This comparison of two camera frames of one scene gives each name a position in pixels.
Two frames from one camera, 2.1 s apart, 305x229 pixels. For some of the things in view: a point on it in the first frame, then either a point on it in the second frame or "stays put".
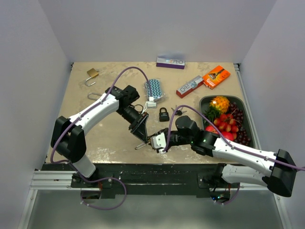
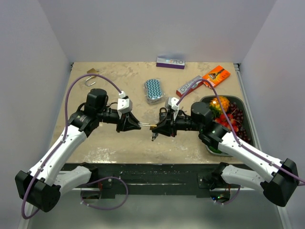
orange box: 216,77 stays put
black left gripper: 138,128 to 128,122
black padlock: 164,116 stays put
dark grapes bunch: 242,137 stays put
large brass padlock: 93,73 stays put
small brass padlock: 140,146 to 152,127
